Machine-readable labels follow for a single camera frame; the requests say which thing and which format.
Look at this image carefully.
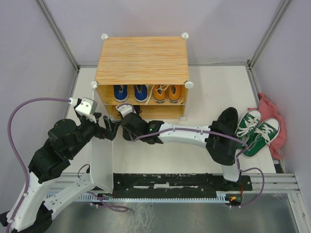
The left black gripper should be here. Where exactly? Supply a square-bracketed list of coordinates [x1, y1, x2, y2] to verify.
[68, 112, 122, 156]

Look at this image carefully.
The blue sneaker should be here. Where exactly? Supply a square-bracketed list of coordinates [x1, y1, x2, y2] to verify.
[113, 85, 128, 102]
[134, 84, 148, 102]

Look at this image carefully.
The orange sneaker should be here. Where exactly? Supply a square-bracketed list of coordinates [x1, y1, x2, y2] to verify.
[168, 84, 181, 103]
[146, 84, 169, 104]

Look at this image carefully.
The green sneaker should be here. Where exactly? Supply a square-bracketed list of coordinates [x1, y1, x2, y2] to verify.
[243, 118, 280, 158]
[235, 110, 262, 141]

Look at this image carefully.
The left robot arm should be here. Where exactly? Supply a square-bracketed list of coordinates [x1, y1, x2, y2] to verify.
[0, 116, 120, 233]

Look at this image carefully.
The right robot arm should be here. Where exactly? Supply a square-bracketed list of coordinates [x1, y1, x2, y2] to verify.
[121, 108, 241, 190]

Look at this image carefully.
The front left cabinet connector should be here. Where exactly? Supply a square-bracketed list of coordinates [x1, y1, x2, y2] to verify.
[91, 81, 98, 90]

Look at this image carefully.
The bottom right cabinet connector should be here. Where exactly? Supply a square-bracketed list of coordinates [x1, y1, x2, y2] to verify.
[179, 116, 187, 122]

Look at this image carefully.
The wood pattern shoe cabinet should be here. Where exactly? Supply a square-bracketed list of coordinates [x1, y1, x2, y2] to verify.
[95, 36, 190, 119]

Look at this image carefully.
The front right cabinet connector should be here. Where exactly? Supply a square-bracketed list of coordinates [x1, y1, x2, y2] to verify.
[185, 81, 194, 89]

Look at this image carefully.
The white cabinet corner connector left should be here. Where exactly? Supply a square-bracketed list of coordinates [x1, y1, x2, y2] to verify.
[101, 33, 109, 41]

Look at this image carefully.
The white cabinet corner connector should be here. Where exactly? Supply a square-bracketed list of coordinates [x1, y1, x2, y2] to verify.
[101, 33, 109, 41]
[181, 33, 189, 39]

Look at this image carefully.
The white cabinet corner connector right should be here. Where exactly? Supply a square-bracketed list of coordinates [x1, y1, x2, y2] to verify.
[181, 33, 189, 39]

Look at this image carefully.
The pink cloth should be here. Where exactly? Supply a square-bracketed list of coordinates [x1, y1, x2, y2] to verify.
[247, 93, 286, 160]

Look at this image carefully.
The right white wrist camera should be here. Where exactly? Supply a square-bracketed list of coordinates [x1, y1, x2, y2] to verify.
[116, 102, 136, 119]

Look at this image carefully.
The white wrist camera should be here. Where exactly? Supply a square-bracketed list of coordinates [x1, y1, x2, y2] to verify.
[74, 97, 98, 123]
[116, 102, 136, 119]

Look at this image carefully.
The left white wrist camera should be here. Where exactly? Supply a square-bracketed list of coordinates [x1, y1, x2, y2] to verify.
[74, 97, 98, 123]

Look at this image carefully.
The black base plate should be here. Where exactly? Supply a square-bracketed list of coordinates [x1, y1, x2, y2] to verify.
[113, 173, 253, 198]

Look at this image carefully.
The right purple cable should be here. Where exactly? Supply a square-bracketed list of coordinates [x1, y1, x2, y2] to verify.
[119, 103, 265, 209]

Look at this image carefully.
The purple cable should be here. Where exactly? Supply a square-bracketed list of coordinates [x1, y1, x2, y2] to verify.
[6, 97, 132, 233]
[119, 103, 265, 209]

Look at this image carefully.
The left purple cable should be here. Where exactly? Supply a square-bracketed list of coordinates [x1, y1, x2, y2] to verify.
[6, 97, 132, 233]

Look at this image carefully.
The white cable duct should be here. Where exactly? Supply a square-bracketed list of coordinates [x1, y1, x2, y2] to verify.
[68, 193, 231, 202]

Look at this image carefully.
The left aluminium frame post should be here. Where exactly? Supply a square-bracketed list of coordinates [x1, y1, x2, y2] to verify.
[35, 0, 80, 70]

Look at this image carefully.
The aluminium frame post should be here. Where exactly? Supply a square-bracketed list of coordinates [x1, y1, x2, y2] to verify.
[35, 0, 80, 70]
[248, 0, 293, 69]

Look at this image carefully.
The right aluminium frame post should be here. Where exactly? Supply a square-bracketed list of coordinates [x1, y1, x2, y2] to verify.
[248, 0, 293, 69]

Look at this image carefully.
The aluminium rail frame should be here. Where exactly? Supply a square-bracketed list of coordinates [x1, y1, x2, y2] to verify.
[248, 60, 311, 233]

